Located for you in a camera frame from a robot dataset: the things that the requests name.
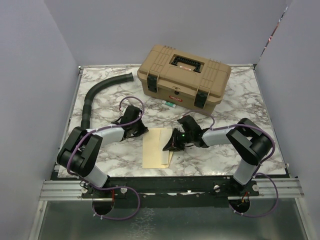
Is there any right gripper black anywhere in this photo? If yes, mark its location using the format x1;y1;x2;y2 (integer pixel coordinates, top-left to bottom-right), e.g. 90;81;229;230
163;128;193;152

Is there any cream paper envelope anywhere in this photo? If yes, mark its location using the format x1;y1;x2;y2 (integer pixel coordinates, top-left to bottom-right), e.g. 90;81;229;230
142;128;173;169

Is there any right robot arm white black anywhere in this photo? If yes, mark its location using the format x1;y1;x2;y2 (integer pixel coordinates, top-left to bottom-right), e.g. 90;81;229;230
162;115;276;196

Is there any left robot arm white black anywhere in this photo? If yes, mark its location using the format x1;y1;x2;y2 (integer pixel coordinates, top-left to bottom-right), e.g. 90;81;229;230
56;105;148;198

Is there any green white glue stick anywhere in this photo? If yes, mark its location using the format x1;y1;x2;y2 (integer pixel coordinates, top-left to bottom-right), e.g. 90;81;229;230
162;100;177;108

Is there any tan plastic toolbox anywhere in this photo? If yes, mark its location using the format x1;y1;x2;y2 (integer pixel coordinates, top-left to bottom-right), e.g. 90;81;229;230
137;45;232;114

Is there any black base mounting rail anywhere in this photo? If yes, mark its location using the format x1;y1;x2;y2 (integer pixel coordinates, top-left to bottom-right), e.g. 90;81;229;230
81;175;259;209

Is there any black corrugated hose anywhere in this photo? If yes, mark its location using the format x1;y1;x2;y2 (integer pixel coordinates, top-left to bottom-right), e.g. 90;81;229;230
80;72;135;131

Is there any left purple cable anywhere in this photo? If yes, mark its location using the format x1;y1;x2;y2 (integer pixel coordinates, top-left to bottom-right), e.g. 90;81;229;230
67;96;146;221

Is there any aluminium extrusion rail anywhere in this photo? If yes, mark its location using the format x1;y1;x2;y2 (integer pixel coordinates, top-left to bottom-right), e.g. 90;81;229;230
39;177;304;201

